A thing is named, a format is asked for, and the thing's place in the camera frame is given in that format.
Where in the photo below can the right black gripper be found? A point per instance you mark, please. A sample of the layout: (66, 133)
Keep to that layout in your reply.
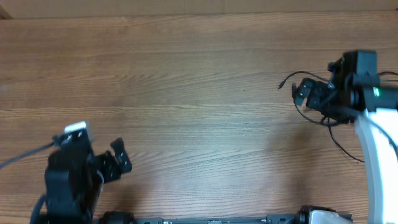
(316, 88)

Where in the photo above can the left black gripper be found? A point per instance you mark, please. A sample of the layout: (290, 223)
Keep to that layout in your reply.
(114, 168)

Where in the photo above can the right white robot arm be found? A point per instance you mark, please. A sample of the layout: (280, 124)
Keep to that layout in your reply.
(355, 94)

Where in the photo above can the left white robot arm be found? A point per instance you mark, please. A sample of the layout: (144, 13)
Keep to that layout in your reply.
(74, 179)

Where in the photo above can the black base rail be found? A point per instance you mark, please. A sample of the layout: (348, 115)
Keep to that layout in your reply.
(306, 215)

